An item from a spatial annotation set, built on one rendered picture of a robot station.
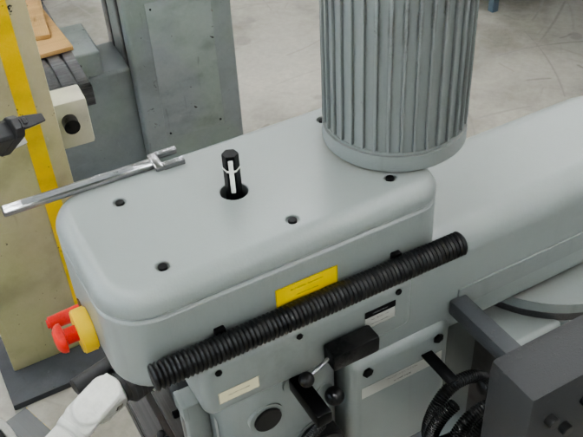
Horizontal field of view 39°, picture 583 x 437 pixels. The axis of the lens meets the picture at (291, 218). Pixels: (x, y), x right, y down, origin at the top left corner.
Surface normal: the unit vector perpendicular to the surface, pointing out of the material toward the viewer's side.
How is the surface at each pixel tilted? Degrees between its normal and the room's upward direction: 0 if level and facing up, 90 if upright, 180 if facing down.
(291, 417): 90
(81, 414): 27
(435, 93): 90
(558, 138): 0
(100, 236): 0
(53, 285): 90
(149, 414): 0
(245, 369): 90
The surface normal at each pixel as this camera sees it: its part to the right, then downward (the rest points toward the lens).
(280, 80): -0.05, -0.78
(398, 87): -0.03, 0.62
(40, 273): 0.49, 0.53
